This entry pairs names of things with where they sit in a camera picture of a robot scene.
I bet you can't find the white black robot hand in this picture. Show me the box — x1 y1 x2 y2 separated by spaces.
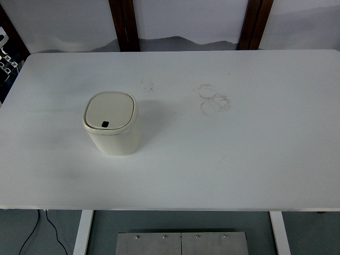
0 26 20 78

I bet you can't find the cream plastic lidded trash bin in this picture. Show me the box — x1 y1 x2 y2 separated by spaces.
82 91 141 156

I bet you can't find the mountain painted screen panel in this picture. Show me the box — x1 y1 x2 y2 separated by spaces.
134 0 250 52
4 0 121 54
259 0 340 51

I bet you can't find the white table leg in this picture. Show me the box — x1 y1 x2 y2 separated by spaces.
73 210 94 255
269 211 292 255

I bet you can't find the grey metal plate with screws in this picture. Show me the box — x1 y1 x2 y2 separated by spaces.
115 232 250 255

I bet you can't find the brown wooden screen post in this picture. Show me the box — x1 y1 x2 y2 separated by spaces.
108 0 141 53
237 0 274 50

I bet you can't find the black floor cable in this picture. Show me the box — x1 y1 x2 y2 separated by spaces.
45 209 66 255
18 209 40 255

